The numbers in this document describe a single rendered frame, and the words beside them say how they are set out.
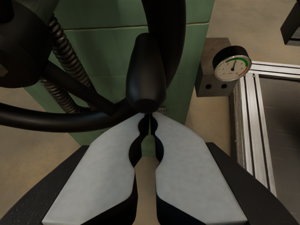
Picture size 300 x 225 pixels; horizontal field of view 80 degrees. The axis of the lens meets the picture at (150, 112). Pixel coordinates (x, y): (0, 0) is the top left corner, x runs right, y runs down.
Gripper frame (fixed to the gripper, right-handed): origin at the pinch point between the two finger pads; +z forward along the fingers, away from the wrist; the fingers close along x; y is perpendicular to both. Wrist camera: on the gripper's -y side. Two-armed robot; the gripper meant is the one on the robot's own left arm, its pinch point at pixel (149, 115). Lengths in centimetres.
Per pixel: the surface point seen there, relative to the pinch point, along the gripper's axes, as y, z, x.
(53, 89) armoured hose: 3.0, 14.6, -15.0
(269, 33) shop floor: 9, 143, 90
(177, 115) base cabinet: 22.5, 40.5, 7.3
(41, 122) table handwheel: 5.9, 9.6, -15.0
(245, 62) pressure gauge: 1.7, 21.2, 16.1
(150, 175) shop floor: 62, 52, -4
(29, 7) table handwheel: -7.2, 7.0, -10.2
